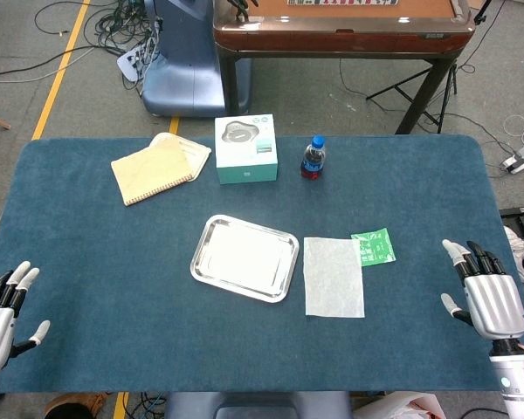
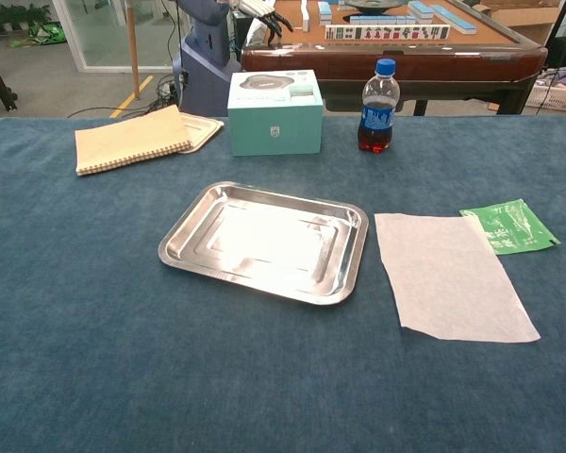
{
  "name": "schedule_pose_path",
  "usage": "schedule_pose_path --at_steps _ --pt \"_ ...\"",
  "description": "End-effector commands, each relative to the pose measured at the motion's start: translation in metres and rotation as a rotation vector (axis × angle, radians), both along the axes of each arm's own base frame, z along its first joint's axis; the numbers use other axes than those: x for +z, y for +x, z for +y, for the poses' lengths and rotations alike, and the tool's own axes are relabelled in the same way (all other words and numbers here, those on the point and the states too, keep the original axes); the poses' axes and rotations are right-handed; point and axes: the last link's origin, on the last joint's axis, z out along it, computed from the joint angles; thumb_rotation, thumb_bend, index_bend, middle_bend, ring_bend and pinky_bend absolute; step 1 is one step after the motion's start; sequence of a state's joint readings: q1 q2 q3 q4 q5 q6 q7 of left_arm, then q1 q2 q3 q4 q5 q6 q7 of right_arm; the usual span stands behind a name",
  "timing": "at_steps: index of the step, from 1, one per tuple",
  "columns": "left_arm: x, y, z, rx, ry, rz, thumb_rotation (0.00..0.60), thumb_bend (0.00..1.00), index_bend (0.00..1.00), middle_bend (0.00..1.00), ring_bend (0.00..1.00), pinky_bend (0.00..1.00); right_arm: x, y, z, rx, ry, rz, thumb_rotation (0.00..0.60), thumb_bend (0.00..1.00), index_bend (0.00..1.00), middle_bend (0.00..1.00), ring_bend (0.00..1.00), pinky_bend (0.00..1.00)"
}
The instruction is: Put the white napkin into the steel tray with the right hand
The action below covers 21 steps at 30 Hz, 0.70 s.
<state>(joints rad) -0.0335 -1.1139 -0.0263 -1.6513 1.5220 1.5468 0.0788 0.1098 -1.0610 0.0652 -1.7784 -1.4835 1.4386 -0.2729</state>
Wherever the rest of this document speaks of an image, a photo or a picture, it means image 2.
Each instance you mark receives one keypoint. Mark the blue background robot body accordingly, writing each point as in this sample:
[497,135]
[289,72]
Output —
[203,71]

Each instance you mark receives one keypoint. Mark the tan spiral notebook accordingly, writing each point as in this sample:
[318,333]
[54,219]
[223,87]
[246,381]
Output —
[127,141]

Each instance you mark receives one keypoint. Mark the white plastic basket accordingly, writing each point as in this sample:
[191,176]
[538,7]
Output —
[556,99]

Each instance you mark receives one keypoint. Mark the face-up mahjong tile row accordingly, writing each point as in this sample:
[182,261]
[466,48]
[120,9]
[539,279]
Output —
[387,32]

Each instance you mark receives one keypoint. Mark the teal product box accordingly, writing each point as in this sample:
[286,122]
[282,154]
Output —
[273,125]

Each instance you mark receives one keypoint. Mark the black stand leg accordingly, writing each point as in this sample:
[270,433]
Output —
[0,80]

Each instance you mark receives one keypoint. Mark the cola bottle blue cap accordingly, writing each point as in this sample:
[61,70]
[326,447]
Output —
[377,118]

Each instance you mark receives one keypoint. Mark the black background robot hand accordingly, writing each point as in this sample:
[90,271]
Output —
[274,26]

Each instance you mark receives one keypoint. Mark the brown mahjong table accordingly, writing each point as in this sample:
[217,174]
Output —
[405,63]

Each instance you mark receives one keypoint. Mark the wooden pole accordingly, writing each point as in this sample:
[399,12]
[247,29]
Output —
[133,52]

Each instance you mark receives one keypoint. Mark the cream plastic lid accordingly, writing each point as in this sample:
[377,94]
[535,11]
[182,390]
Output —
[204,132]

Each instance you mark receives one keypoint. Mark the silver metal tray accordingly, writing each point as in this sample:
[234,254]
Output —
[264,245]

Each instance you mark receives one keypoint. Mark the blue felt table cover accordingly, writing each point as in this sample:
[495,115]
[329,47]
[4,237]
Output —
[122,354]

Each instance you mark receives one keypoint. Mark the green bag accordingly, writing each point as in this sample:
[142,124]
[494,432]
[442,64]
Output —
[47,34]

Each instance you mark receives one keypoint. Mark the blue-backed mahjong tile row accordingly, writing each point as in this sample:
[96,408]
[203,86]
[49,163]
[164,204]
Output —
[325,11]
[421,8]
[382,19]
[455,19]

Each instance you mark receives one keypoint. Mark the green sachet packet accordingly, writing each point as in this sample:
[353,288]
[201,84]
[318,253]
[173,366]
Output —
[519,231]

